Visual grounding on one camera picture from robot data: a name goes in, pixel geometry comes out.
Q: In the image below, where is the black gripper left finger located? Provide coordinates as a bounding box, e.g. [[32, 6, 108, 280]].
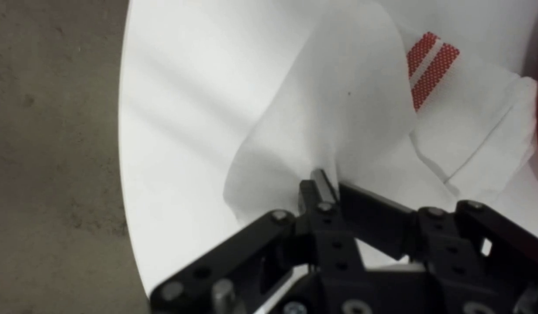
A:
[[299, 170, 341, 232]]

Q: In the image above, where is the round white pedestal table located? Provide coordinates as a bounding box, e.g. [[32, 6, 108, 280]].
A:
[[119, 0, 538, 288]]

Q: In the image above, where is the white towel with red stripes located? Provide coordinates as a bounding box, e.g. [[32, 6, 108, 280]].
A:
[[224, 0, 538, 220]]

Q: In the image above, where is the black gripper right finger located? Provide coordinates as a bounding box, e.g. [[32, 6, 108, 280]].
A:
[[339, 184, 430, 260]]

